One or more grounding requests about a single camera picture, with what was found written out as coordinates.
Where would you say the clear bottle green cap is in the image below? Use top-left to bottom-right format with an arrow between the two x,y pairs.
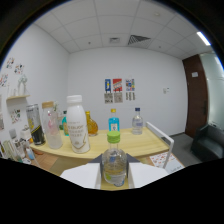
101,130 -> 128,188

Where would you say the white notebook on table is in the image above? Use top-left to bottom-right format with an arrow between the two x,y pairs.
149,151 -> 185,174

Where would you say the large white milk bottle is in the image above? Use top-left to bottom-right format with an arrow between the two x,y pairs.
66,94 -> 91,154

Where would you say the amber honey bottle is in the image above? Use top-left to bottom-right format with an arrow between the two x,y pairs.
84,110 -> 99,137

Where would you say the teal liquid bottle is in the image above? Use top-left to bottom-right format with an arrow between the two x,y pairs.
61,110 -> 70,137

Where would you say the clear bottle blue cap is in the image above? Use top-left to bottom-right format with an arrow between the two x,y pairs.
131,107 -> 144,136

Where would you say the large glass jar cork lid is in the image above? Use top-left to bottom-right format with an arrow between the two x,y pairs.
41,100 -> 64,150

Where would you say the light blue small bottle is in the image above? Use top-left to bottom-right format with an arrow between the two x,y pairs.
25,146 -> 36,161

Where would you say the blue gin bottle yellow cap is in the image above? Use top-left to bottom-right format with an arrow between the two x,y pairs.
108,108 -> 121,133

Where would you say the white kettle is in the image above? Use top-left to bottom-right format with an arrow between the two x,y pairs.
19,128 -> 33,141

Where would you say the brown door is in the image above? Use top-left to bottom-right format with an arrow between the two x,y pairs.
182,54 -> 209,138

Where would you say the white figurine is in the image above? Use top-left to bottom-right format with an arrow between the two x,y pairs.
17,73 -> 29,97

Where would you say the large ceiling air vent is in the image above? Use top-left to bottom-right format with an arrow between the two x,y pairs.
127,34 -> 152,46

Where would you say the ceiling light panel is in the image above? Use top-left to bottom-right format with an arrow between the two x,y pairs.
196,31 -> 212,47

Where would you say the two-tier wooden shelf white frame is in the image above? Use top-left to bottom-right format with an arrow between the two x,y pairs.
29,121 -> 175,169

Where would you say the grey print wall poster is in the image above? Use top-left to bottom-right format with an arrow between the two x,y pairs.
114,92 -> 124,104
104,92 -> 114,104

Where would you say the multicolour grid wall poster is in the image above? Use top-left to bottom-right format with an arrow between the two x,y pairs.
125,78 -> 136,92

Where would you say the blue yellow wall poster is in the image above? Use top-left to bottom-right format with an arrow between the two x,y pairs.
104,78 -> 112,94

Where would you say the wooden wall shelf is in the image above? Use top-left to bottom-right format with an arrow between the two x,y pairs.
5,94 -> 31,102

